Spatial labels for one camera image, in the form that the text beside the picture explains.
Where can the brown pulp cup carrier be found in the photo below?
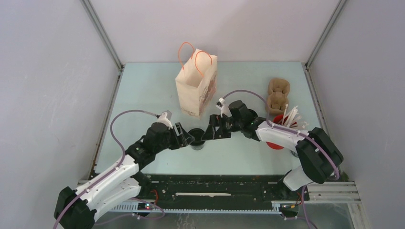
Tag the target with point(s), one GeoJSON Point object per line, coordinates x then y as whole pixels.
{"type": "Point", "coordinates": [277, 100]}

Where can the dark takeout coffee cup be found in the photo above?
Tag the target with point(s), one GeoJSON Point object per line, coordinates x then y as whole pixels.
{"type": "Point", "coordinates": [197, 148]}

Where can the red straw holder cup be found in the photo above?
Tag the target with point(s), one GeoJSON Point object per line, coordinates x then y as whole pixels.
{"type": "Point", "coordinates": [279, 135]}

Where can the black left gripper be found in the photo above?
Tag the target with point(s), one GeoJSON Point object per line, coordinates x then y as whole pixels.
{"type": "Point", "coordinates": [182, 140]}

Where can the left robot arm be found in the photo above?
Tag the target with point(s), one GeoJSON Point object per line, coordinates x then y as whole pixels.
{"type": "Point", "coordinates": [82, 207]}

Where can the aluminium frame rail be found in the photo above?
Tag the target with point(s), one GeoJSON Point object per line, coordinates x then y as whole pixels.
{"type": "Point", "coordinates": [97, 23]}

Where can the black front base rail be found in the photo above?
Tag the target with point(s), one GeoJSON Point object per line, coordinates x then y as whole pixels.
{"type": "Point", "coordinates": [217, 192]}

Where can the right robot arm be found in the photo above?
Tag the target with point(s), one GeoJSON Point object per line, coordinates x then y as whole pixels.
{"type": "Point", "coordinates": [319, 157]}

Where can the paper bag orange handles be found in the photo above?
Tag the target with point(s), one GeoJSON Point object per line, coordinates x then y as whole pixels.
{"type": "Point", "coordinates": [196, 81]}

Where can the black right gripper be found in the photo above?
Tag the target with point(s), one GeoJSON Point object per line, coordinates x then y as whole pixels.
{"type": "Point", "coordinates": [216, 120]}

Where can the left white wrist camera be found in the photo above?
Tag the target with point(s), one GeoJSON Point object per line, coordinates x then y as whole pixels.
{"type": "Point", "coordinates": [165, 118]}

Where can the black coffee cup lid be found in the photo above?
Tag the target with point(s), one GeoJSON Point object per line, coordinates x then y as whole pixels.
{"type": "Point", "coordinates": [197, 133]}

